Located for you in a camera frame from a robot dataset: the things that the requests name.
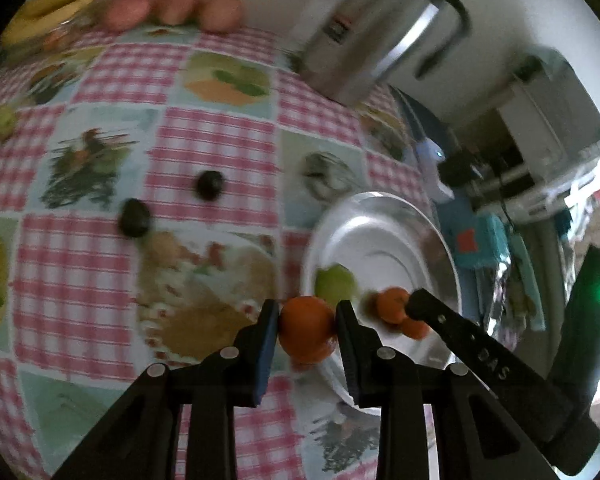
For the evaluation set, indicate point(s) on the red apple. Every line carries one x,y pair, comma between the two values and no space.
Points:
127,10
176,2
220,14

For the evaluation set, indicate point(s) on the white wooden furniture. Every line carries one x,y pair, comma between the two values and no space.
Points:
545,110

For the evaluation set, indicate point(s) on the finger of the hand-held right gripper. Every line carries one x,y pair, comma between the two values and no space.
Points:
480,352

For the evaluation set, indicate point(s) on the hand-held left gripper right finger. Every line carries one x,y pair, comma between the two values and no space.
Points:
352,355

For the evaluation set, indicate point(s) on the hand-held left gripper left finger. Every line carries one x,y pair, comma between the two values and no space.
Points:
262,355

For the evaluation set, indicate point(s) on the small green fruit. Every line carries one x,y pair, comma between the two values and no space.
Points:
2,121

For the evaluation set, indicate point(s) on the pink checkered tablecloth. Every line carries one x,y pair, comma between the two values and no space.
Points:
220,125

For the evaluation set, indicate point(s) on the glass bowl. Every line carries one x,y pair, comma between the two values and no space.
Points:
62,37

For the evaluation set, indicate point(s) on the white power strip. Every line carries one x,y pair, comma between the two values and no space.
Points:
427,152

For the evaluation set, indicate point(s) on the banana bunch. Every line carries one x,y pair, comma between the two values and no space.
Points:
55,5

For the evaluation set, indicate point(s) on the stainless steel thermos kettle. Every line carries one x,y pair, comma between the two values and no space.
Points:
370,45

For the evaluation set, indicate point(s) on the orange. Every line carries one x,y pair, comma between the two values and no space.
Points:
414,329
392,305
305,330

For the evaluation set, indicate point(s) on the stainless steel basin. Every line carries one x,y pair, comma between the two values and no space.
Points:
390,240

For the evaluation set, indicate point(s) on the large green pear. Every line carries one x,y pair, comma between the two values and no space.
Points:
335,282

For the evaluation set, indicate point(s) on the dark plum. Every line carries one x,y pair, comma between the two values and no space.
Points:
135,217
210,185

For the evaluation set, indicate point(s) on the black charger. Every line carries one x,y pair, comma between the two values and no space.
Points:
457,170

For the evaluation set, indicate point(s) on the teal box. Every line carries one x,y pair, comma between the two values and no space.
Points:
485,240

